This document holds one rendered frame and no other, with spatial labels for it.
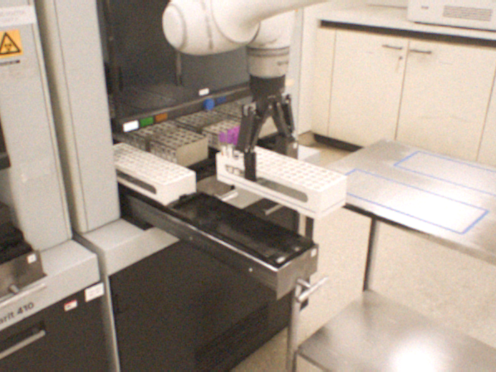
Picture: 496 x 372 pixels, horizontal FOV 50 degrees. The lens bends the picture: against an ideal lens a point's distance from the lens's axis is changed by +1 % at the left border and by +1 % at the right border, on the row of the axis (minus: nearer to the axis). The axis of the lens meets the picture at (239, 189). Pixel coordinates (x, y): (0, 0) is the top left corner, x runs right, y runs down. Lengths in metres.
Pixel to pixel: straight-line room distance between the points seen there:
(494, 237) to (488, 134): 2.13
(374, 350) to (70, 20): 1.20
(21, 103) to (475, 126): 2.66
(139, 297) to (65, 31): 0.65
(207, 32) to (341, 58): 2.76
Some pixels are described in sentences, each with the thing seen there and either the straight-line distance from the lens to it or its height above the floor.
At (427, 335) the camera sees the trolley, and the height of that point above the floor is 0.28.
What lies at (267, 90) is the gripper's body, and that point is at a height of 1.09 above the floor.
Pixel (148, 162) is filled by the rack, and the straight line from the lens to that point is 1.35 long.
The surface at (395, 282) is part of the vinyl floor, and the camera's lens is 2.46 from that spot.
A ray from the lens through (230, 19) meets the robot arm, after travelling 0.92.
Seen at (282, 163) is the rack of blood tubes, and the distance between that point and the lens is 1.19.
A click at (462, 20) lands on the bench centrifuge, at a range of 3.26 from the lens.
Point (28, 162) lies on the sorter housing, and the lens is 1.18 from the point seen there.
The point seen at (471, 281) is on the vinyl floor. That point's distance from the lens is 2.58.
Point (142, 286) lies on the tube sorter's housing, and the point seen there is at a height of 0.59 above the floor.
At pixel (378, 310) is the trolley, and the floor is 0.28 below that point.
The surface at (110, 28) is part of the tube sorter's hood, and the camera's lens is 1.20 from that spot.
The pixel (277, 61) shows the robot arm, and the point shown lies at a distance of 1.08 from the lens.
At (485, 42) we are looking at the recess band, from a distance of 3.28.
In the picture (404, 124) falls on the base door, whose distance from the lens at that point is 3.50.
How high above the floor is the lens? 1.38
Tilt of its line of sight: 26 degrees down
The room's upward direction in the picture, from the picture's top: straight up
